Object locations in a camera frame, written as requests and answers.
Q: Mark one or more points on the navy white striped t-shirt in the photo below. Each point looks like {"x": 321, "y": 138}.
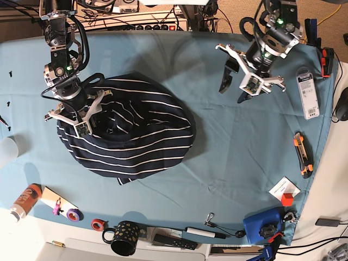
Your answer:
{"x": 142, "y": 129}

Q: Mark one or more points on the teal table cloth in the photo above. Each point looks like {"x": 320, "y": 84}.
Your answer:
{"x": 240, "y": 152}

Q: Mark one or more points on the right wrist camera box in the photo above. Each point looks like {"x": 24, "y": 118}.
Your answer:
{"x": 82, "y": 129}

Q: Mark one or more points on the purple tape roll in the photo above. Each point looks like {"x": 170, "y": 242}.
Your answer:
{"x": 73, "y": 215}

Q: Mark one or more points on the white paper card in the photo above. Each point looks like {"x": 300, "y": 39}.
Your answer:
{"x": 284, "y": 187}

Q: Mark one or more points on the black patterned mug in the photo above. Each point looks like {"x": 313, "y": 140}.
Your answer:
{"x": 123, "y": 238}

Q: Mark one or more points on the blue handled clamp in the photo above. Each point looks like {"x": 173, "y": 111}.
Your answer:
{"x": 270, "y": 250}

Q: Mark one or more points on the silver carabiner clip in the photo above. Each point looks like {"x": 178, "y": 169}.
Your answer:
{"x": 208, "y": 221}

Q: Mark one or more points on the red tape roll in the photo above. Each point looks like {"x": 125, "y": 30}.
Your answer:
{"x": 97, "y": 224}

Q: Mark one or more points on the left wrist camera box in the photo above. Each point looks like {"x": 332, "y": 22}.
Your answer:
{"x": 252, "y": 84}

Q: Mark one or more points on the wooden board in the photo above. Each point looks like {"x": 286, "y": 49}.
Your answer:
{"x": 49, "y": 197}

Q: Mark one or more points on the red cube block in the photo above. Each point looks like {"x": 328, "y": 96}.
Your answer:
{"x": 287, "y": 199}

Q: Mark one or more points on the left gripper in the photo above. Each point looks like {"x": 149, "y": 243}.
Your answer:
{"x": 237, "y": 61}

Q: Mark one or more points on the orange black utility knife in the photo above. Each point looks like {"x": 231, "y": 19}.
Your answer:
{"x": 306, "y": 165}

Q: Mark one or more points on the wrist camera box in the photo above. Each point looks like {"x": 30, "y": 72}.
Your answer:
{"x": 82, "y": 129}
{"x": 252, "y": 84}

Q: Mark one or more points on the packaged tool blister pack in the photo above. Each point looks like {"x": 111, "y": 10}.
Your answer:
{"x": 306, "y": 86}

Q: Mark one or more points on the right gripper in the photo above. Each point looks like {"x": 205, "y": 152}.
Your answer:
{"x": 79, "y": 105}

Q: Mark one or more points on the blue plastic case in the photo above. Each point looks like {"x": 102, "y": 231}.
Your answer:
{"x": 264, "y": 225}

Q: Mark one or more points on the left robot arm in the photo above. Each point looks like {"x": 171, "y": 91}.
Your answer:
{"x": 272, "y": 34}

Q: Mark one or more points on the orange drink can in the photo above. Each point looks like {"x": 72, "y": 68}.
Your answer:
{"x": 25, "y": 202}

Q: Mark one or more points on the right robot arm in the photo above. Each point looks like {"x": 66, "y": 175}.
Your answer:
{"x": 70, "y": 54}

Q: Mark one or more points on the white black marker pen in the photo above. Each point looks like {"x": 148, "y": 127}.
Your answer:
{"x": 203, "y": 233}

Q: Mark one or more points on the pink small clip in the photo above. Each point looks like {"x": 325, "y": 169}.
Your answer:
{"x": 57, "y": 208}

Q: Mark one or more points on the black power strip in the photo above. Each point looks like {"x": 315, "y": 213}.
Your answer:
{"x": 145, "y": 27}

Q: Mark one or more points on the translucent plastic cup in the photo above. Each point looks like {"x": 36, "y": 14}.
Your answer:
{"x": 8, "y": 151}

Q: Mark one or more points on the black remote control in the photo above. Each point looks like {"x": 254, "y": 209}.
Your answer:
{"x": 175, "y": 242}

